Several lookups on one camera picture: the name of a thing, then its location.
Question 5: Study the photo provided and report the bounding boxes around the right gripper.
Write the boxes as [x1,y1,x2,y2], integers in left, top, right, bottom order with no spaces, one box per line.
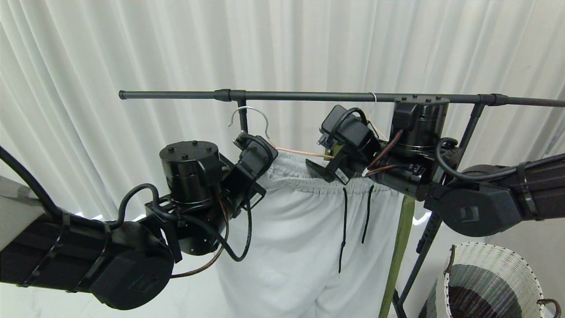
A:
[306,152,442,198]

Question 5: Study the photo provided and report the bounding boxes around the pale grey shorts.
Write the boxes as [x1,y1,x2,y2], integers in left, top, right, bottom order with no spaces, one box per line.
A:
[216,150,405,318]

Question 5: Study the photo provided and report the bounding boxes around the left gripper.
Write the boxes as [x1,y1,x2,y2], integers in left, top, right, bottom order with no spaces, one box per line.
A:
[177,181,267,257]

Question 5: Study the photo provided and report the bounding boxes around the pink clothes hanger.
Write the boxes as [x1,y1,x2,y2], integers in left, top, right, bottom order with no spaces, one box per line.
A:
[228,106,335,160]
[369,93,390,143]

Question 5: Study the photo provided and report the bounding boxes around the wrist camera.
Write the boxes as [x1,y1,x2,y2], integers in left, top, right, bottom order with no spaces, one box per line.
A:
[319,105,383,177]
[218,134,279,217]

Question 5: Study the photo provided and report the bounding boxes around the white curtain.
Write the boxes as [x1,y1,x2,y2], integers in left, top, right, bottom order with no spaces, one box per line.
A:
[0,0,565,230]

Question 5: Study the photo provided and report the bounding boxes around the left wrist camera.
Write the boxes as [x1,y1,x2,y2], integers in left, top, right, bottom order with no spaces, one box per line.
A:
[218,134,279,217]

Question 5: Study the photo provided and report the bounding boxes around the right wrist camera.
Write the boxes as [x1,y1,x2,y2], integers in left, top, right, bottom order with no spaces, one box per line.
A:
[319,105,383,177]

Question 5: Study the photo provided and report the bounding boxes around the black clothes rack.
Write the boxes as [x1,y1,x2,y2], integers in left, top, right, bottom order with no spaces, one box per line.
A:
[118,90,565,318]

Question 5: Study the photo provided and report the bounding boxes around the white laundry basket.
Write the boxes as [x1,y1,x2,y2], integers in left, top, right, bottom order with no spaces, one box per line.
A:
[419,242,562,318]

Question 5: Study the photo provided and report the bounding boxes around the green long-sleeved shirt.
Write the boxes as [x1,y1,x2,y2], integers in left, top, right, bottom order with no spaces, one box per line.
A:
[379,194,416,318]

